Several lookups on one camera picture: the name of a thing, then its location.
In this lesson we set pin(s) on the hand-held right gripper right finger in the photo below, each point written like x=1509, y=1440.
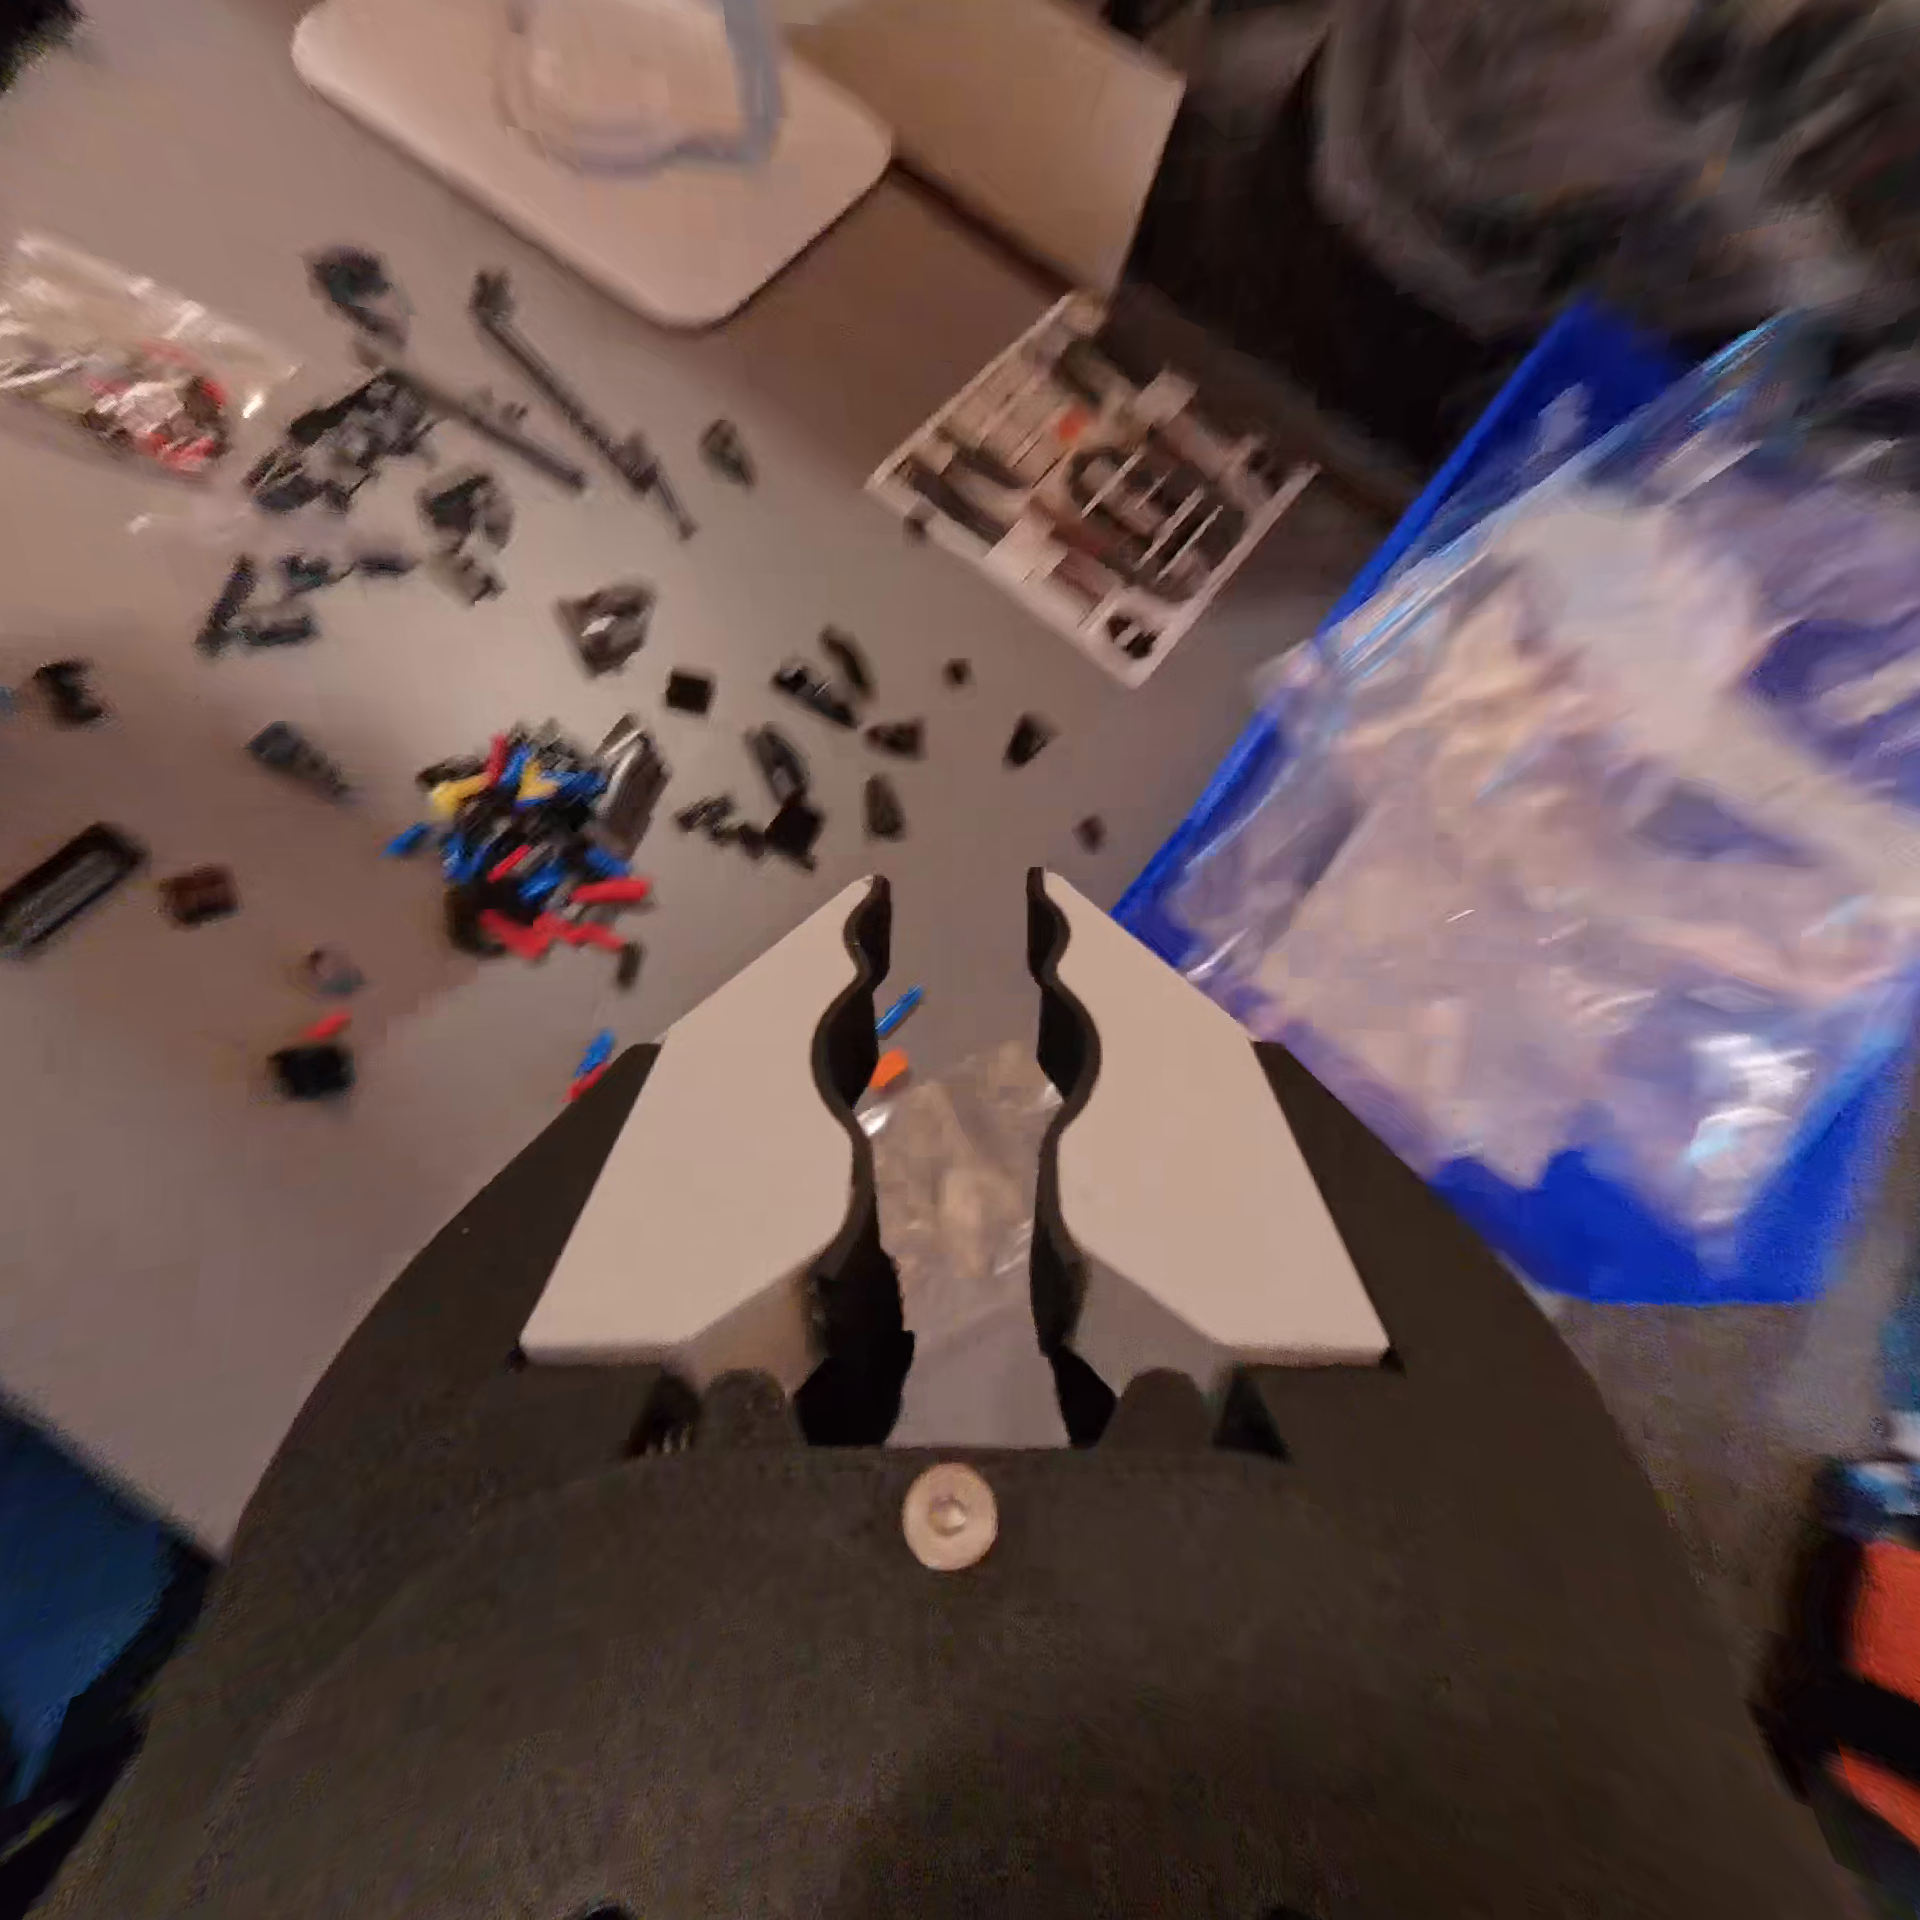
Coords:
x=1200, y=1200

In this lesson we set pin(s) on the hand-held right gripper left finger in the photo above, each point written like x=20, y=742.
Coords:
x=708, y=1200

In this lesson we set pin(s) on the clear plastic bag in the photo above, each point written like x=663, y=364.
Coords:
x=961, y=1169

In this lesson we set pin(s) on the orange lego pin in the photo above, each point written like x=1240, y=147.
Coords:
x=891, y=1070

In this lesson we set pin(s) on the black lego connector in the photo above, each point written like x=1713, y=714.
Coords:
x=708, y=816

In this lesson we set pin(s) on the pile of small lego pins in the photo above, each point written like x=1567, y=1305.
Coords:
x=518, y=841

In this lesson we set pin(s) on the black lego corner piece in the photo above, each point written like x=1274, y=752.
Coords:
x=312, y=1073

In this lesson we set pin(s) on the black lego wedge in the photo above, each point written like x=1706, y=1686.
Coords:
x=883, y=809

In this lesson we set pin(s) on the grey curved lego panel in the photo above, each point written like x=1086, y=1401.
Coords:
x=632, y=779

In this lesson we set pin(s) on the small grey lego pin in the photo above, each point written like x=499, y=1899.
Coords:
x=330, y=971

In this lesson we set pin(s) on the black curved lego panel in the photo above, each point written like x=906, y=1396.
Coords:
x=780, y=758

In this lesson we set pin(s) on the black curved lego piece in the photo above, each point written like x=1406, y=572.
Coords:
x=895, y=738
x=850, y=660
x=1027, y=742

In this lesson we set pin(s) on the black lego slope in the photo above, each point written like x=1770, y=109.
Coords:
x=691, y=692

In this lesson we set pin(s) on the black double slope lego piece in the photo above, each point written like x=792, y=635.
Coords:
x=811, y=692

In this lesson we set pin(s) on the black square lego plate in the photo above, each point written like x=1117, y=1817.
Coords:
x=197, y=894

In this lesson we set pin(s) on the blue-grey lego beam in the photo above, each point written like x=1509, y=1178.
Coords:
x=301, y=758

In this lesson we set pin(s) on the long black lego brick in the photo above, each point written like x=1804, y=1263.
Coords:
x=68, y=889

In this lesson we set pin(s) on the dark grey lego connector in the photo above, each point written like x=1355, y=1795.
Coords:
x=663, y=486

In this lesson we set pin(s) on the small dark grey lego piece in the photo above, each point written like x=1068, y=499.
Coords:
x=464, y=510

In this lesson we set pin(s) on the dark grey curved lego piece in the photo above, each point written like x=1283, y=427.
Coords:
x=731, y=451

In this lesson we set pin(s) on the dark grey lego wedge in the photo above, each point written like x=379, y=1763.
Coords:
x=505, y=439

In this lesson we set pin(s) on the dark lego assembly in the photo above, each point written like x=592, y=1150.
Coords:
x=345, y=435

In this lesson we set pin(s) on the long dark grey lego beam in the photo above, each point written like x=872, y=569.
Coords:
x=546, y=359

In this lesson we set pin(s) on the clear bag of lego parts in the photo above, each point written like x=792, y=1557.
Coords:
x=137, y=377

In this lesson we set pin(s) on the blue storage bin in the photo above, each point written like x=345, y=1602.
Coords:
x=1558, y=1245

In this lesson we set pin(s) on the pile of clear plastic bags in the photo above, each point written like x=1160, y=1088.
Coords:
x=1574, y=823

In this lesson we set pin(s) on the sticker sheet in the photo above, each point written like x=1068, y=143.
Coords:
x=1097, y=481

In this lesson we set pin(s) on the person's blue pants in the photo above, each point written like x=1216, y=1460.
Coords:
x=77, y=1574

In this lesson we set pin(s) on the orange and black object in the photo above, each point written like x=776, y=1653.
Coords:
x=1871, y=1651

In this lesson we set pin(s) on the white monitor stand base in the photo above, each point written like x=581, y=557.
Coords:
x=600, y=209

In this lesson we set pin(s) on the dark cloth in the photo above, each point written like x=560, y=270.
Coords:
x=1499, y=179

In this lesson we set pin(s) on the beige cardboard box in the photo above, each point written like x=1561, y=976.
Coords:
x=1022, y=118

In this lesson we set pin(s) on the translucent plastic object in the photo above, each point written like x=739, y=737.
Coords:
x=644, y=106

